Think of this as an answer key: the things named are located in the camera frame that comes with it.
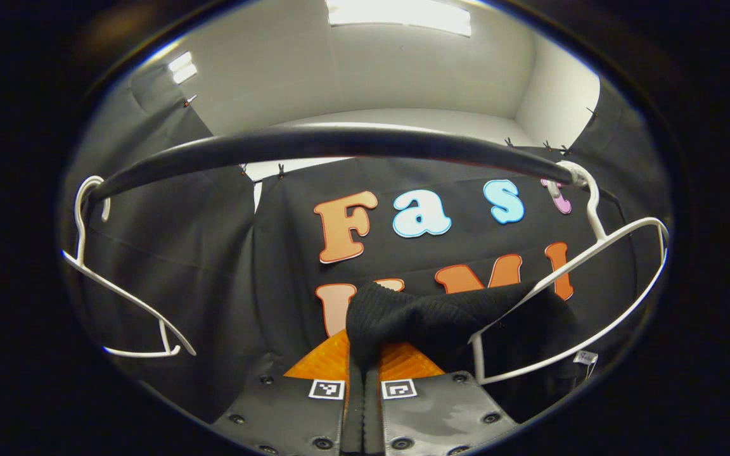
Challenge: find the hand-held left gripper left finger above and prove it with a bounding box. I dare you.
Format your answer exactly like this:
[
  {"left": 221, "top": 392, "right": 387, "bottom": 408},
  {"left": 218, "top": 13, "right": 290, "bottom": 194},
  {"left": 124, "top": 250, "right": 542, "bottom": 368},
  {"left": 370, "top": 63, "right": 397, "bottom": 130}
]
[{"left": 210, "top": 329, "right": 364, "bottom": 456}]

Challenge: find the black ribbed jacket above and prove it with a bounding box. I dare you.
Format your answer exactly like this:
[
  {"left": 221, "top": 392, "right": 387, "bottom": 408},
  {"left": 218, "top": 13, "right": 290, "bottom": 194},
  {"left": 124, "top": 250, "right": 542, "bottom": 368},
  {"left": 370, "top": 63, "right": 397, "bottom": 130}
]
[{"left": 345, "top": 282, "right": 600, "bottom": 425}]

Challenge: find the black clothes rack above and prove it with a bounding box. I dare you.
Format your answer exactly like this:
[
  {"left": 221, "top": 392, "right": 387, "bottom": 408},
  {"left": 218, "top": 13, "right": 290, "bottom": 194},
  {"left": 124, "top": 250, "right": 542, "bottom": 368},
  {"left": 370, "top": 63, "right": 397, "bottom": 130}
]
[{"left": 89, "top": 125, "right": 594, "bottom": 203}]

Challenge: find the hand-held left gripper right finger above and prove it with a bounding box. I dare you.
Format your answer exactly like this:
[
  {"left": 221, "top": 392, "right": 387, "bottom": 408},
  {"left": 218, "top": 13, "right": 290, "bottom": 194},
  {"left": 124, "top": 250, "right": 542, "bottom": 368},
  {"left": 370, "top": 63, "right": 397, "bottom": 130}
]
[{"left": 365, "top": 342, "right": 522, "bottom": 456}]

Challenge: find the white clothes hanger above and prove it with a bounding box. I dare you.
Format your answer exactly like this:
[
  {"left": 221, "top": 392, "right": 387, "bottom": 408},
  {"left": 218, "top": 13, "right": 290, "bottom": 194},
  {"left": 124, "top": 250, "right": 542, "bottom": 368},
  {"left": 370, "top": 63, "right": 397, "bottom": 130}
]
[
  {"left": 470, "top": 160, "right": 670, "bottom": 385},
  {"left": 61, "top": 175, "right": 198, "bottom": 358}
]

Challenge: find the black backdrop cloth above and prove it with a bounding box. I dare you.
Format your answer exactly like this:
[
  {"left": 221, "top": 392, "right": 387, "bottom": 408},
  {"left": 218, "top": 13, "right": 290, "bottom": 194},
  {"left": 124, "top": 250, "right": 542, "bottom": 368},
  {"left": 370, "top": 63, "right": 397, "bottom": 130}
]
[{"left": 61, "top": 63, "right": 673, "bottom": 425}]

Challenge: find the ceiling light panel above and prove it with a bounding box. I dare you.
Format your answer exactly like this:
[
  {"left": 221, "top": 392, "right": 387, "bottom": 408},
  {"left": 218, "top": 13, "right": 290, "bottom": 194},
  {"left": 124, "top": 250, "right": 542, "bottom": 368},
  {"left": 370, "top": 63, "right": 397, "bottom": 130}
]
[
  {"left": 169, "top": 52, "right": 198, "bottom": 84},
  {"left": 326, "top": 0, "right": 472, "bottom": 37}
]

